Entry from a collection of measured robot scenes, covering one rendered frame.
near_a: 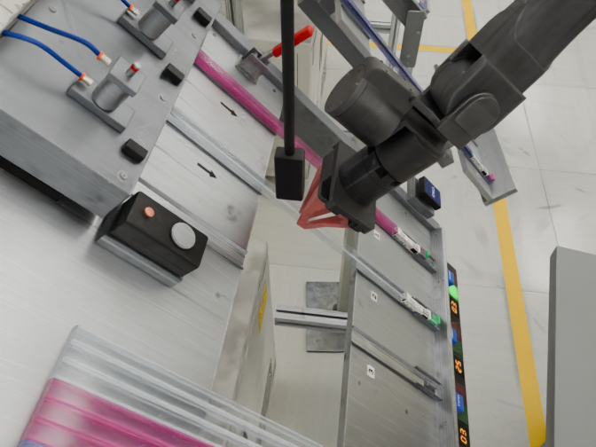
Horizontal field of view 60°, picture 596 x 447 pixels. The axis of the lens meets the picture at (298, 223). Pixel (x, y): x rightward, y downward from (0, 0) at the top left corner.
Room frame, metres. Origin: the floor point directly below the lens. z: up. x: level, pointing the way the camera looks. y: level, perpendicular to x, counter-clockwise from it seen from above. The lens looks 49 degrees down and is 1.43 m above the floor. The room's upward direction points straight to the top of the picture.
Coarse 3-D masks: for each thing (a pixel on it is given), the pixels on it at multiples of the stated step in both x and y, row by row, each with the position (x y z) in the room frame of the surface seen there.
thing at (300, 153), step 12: (276, 156) 0.29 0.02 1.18; (288, 156) 0.29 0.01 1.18; (300, 156) 0.29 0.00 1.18; (276, 168) 0.28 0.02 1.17; (288, 168) 0.28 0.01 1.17; (300, 168) 0.28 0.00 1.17; (276, 180) 0.29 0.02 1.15; (288, 180) 0.28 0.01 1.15; (300, 180) 0.28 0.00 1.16; (276, 192) 0.29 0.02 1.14; (288, 192) 0.28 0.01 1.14; (300, 192) 0.28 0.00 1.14
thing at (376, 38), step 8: (344, 0) 0.73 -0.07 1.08; (352, 8) 0.73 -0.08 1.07; (360, 16) 0.73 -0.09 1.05; (360, 24) 0.73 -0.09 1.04; (368, 24) 0.73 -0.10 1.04; (368, 32) 0.73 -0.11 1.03; (376, 32) 0.73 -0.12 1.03; (376, 40) 0.73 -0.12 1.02; (384, 48) 0.73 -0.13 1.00; (392, 56) 0.73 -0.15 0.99; (392, 64) 0.73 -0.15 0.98; (400, 64) 0.73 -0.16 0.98; (400, 72) 0.72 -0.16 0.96; (408, 72) 0.73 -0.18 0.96; (408, 80) 0.72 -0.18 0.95; (416, 88) 0.72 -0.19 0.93; (464, 152) 0.72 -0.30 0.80; (472, 152) 0.73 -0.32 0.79; (488, 176) 0.72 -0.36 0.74
